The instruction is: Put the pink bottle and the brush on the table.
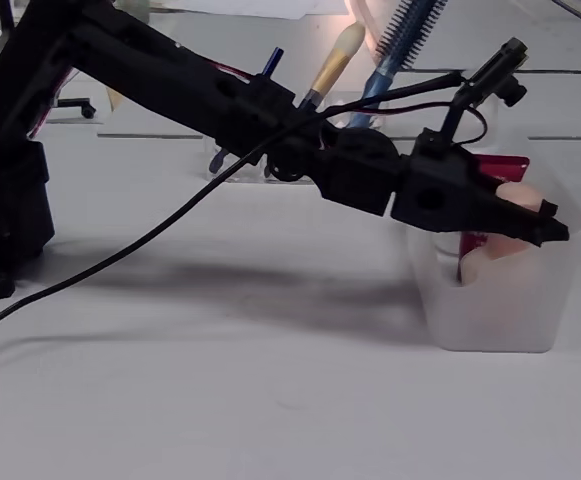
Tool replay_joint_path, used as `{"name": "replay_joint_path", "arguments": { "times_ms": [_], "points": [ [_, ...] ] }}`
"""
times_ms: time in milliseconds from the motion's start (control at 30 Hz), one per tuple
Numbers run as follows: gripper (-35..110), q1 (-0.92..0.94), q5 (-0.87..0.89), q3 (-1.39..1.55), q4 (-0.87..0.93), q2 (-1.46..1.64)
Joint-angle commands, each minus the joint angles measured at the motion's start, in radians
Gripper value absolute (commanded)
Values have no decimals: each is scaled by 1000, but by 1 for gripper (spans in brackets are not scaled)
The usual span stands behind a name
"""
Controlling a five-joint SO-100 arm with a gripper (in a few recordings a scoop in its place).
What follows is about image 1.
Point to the translucent pink tube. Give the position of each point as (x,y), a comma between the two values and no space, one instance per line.
(370,35)

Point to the clear crystal organizer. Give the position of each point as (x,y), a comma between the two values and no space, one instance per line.
(252,176)

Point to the greenish glass jar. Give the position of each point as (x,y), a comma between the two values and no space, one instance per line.
(141,10)

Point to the red hand cream tube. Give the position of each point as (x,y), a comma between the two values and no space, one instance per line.
(512,167)

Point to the gold ferrule makeup brush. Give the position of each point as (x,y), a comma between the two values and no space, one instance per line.
(337,60)

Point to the tan cardboard piece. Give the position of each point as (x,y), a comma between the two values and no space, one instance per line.
(115,100)

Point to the black office chair base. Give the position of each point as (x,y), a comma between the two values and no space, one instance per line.
(87,109)

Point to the translucent white plastic bin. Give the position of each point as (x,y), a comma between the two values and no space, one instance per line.
(495,320)

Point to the blue round hairbrush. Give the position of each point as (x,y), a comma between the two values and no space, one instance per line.
(385,75)

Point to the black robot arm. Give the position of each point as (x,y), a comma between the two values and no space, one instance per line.
(145,65)

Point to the pink bottle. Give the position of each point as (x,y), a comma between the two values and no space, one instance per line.
(520,195)

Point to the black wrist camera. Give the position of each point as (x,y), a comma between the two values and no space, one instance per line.
(495,70)

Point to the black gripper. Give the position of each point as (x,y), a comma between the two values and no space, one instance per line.
(445,192)

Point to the dark blue eyeliner pencil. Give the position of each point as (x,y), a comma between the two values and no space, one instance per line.
(273,60)

